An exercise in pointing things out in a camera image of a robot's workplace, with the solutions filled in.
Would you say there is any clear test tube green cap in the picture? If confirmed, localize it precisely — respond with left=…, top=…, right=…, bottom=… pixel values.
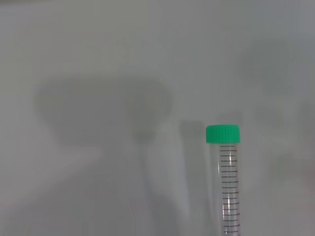
left=205, top=124, right=241, bottom=236

